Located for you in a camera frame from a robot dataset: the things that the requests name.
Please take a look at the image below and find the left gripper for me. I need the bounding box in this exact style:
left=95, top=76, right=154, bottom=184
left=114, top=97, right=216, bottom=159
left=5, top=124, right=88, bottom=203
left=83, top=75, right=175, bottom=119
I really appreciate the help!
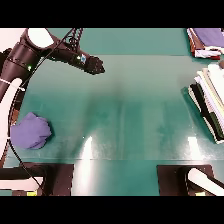
left=79, top=54, right=106, bottom=76

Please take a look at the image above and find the red-brown garment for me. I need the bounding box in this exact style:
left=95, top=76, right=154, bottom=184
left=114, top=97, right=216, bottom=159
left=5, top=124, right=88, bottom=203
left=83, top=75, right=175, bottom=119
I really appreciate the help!
left=186, top=28, right=205, bottom=55

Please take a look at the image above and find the small white garment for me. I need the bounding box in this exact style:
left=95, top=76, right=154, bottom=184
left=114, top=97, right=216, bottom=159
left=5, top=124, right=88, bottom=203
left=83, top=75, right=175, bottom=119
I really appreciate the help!
left=194, top=48, right=222, bottom=61

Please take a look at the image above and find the black cable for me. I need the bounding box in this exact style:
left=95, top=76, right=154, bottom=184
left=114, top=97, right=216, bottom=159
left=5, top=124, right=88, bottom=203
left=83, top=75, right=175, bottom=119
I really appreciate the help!
left=5, top=28, right=76, bottom=197

